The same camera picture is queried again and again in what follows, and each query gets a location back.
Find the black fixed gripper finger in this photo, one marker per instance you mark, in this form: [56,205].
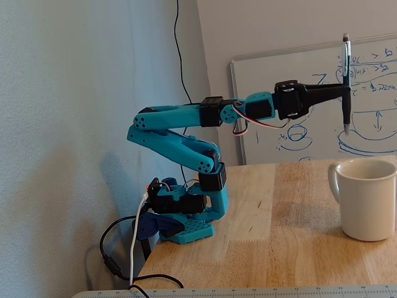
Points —
[325,86]

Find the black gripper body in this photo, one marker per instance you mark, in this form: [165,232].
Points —
[289,100]

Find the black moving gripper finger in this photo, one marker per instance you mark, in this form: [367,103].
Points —
[322,94]

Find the dark blue silver pen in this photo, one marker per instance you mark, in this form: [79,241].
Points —
[346,115]

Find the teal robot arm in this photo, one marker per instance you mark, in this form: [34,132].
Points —
[173,118]

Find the cream ceramic mug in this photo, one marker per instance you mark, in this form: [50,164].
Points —
[366,205]

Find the whiteboard with blue writing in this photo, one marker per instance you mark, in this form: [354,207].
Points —
[279,71]

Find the blue table clamp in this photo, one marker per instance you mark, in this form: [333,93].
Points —
[149,226]

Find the grey cutting mat with ruler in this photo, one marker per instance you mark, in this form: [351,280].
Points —
[248,292]

